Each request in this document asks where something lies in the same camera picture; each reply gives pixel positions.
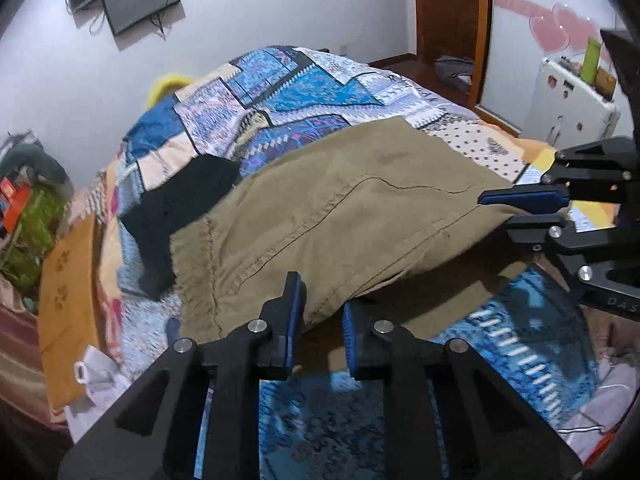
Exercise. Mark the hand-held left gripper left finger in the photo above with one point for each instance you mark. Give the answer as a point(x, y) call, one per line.
point(297, 305)

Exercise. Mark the orange paw-print pillow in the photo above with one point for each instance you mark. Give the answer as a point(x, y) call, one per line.
point(70, 310)

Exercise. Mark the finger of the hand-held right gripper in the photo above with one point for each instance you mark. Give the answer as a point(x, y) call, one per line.
point(525, 198)
point(530, 227)

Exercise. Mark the grey bag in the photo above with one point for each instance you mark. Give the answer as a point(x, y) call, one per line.
point(454, 72)

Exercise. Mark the brown wooden door frame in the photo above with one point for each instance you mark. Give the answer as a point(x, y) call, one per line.
point(450, 5)

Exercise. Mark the grey clothing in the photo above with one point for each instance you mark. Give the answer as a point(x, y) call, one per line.
point(35, 162)

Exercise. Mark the pale pink cloth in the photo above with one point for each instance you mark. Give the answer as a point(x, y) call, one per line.
point(612, 395)

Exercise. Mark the green bottle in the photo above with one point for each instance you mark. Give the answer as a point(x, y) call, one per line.
point(591, 60)

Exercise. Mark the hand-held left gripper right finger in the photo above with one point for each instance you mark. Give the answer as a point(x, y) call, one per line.
point(348, 335)

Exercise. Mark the black cloth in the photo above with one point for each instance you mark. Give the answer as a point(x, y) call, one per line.
point(170, 210)

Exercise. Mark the green cloth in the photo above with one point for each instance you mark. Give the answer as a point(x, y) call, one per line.
point(35, 230)

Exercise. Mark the red box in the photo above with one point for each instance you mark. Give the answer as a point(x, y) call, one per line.
point(12, 197)

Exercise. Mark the yellow pillow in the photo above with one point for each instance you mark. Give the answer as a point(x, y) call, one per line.
point(167, 85)

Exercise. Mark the yellow-brown box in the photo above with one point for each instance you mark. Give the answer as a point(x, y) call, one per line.
point(606, 84)

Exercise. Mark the white cloth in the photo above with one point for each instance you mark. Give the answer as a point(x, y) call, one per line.
point(100, 375)

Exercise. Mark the khaki pants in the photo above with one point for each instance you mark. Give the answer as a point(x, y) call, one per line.
point(350, 200)

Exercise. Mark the pink heart wall sticker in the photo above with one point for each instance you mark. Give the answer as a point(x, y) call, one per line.
point(555, 27)

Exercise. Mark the blue patchwork blanket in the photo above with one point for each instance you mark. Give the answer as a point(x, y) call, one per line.
point(300, 95)

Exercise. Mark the pink striped sheet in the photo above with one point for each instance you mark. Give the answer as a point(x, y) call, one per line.
point(20, 350)

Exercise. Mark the white cabinet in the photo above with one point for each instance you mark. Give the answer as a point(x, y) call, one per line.
point(570, 105)

